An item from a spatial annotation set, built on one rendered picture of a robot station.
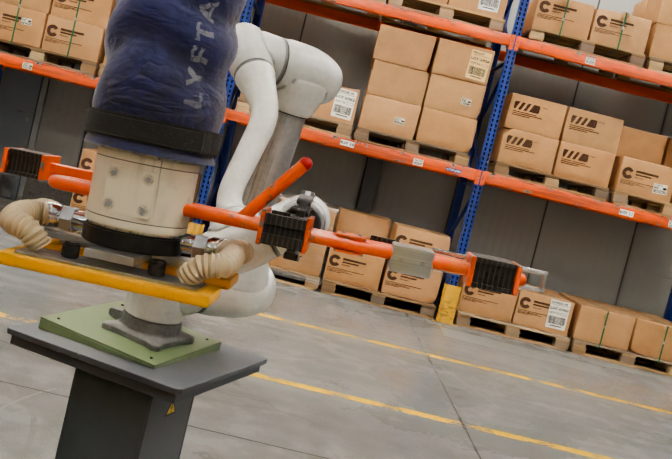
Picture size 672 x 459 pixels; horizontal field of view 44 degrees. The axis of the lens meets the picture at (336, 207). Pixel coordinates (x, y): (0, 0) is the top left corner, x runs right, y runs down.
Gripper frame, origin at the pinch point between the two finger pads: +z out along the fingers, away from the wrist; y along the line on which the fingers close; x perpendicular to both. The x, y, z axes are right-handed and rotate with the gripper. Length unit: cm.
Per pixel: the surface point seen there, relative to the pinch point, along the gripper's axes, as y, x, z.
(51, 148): 50, 335, -840
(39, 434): 120, 87, -186
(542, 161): -65, -201, -723
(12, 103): 9, 389, -832
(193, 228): 85, 129, -701
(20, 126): 33, 374, -833
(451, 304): 99, -144, -707
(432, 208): 12, -118, -850
